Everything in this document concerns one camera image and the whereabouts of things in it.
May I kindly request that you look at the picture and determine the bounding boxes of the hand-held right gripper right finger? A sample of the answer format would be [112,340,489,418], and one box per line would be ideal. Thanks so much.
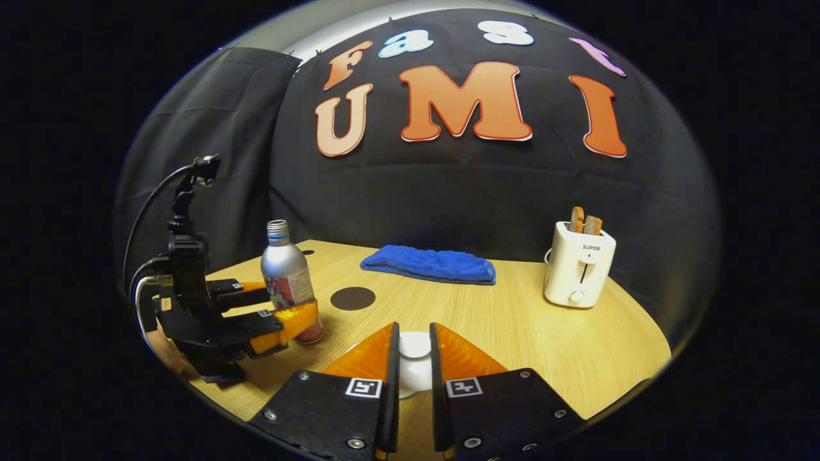
[429,322,587,461]

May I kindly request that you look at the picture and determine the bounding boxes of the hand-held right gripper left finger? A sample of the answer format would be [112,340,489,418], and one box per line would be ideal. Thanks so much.
[249,321,401,461]

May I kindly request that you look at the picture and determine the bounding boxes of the silver water bottle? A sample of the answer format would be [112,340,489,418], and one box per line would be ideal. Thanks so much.
[261,220,324,345]

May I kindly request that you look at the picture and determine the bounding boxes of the white teacup lid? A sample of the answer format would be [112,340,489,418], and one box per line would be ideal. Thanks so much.
[398,331,433,399]

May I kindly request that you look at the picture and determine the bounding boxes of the dark brown round coaster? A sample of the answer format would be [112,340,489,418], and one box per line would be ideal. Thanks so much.
[331,286,377,312]

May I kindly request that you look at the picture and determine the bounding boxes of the blue towel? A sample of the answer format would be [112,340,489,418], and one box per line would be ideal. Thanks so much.
[360,245,497,286]

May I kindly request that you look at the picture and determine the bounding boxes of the white toaster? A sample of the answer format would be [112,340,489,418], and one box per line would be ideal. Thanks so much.
[543,221,617,309]

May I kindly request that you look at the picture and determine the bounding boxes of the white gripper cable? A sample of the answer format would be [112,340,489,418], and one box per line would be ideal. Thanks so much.
[132,274,172,343]

